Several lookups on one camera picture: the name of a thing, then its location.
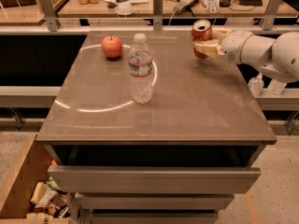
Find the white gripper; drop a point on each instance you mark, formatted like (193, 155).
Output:
(235, 46)

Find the red coke can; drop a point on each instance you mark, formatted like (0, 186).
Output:
(202, 31)

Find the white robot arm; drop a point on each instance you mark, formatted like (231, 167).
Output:
(277, 58)

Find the patterned white mug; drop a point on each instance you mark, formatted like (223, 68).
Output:
(212, 6)

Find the white power strip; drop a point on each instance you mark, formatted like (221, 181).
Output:
(182, 5)

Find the left hand sanitizer bottle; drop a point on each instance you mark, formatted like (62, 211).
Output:
(256, 84)

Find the hand sanitizer bottle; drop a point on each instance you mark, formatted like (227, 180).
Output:
(276, 87)
(256, 84)

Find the right hand sanitizer bottle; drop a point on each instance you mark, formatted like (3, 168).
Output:
(276, 87)

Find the clear plastic water bottle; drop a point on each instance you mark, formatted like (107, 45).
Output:
(140, 64)

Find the white bowl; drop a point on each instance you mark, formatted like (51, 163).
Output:
(124, 10)

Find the red apple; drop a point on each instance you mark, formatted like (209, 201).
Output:
(112, 46)

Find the grey drawer cabinet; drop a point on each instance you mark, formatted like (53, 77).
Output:
(201, 114)

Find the wooden desk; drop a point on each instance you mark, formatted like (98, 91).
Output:
(145, 10)

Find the middle grey drawer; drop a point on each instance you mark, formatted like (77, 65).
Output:
(154, 201)

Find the grey drawer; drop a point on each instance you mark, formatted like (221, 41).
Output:
(154, 201)
(155, 180)
(154, 218)

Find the top grey drawer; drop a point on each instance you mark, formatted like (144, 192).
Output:
(155, 180)

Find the bottom grey drawer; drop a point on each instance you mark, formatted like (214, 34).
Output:
(154, 218)

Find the wooden snack box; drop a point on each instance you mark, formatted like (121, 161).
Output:
(30, 167)

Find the middle metal bracket post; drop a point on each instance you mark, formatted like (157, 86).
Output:
(157, 15)

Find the metal bracket post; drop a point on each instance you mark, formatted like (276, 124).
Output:
(157, 15)
(268, 18)
(50, 15)

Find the right metal bracket post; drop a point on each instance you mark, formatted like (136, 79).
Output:
(268, 18)

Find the left metal bracket post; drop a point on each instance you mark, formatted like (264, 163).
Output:
(50, 15)

